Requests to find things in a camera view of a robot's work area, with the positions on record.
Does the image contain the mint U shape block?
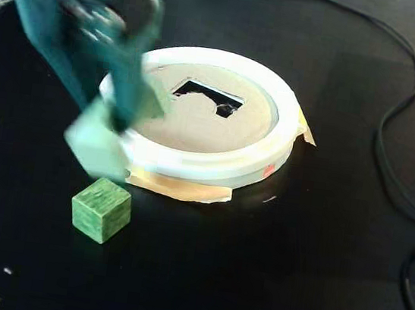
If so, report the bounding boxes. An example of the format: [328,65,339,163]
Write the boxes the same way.
[58,66,176,189]

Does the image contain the cardboard lid with cutouts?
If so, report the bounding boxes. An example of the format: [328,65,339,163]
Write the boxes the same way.
[128,55,283,163]

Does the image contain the green wooden cube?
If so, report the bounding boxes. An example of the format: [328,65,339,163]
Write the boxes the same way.
[65,173,136,248]

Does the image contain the white round sorter container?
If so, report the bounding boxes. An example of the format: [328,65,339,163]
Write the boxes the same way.
[89,34,308,197]

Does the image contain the wide masking tape strip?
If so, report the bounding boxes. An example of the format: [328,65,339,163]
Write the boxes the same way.
[123,167,235,208]

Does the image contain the orange sticker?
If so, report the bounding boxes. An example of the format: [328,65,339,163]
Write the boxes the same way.
[261,161,277,178]

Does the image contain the small masking tape strip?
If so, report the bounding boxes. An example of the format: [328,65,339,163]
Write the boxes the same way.
[291,108,322,148]

